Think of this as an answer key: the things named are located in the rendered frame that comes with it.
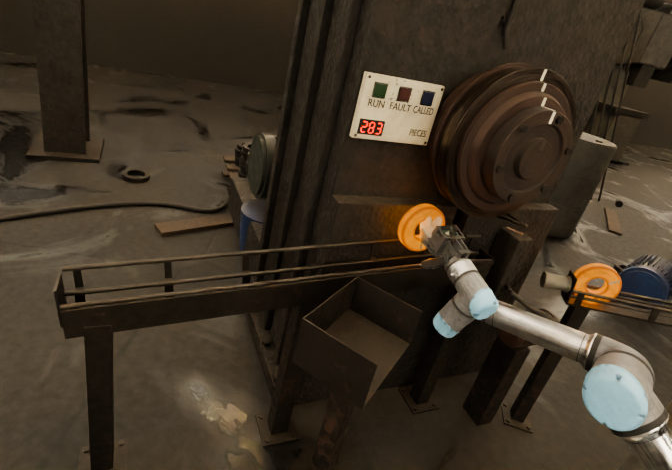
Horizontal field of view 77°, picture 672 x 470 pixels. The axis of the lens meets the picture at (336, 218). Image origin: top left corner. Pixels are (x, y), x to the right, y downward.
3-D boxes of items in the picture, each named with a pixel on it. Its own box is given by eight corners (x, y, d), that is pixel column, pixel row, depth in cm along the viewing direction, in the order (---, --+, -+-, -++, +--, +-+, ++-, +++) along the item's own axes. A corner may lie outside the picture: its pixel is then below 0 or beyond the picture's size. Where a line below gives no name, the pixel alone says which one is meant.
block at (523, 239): (476, 278, 167) (499, 225, 157) (491, 277, 170) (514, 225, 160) (494, 295, 158) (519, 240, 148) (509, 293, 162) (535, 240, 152)
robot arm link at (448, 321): (463, 331, 124) (487, 308, 118) (444, 344, 116) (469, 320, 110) (444, 310, 127) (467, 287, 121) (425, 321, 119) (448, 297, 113)
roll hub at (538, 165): (468, 195, 124) (505, 99, 112) (535, 198, 136) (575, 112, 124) (480, 203, 120) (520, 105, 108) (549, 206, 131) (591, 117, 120)
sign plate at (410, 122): (349, 135, 122) (364, 71, 114) (423, 143, 133) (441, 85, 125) (352, 138, 120) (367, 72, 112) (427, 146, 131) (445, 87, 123)
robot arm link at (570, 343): (666, 347, 101) (473, 277, 132) (661, 365, 93) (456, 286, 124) (651, 389, 104) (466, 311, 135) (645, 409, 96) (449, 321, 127)
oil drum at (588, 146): (496, 208, 420) (533, 120, 382) (538, 209, 445) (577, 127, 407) (541, 239, 372) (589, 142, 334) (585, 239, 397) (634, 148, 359)
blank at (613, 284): (576, 304, 158) (579, 309, 155) (565, 269, 154) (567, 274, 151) (623, 293, 153) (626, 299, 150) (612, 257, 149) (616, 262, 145)
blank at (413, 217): (401, 205, 129) (406, 210, 126) (443, 201, 135) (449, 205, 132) (393, 249, 136) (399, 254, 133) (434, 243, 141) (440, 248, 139)
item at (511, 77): (414, 207, 132) (466, 49, 112) (522, 210, 152) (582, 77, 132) (425, 217, 127) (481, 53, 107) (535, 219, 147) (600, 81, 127)
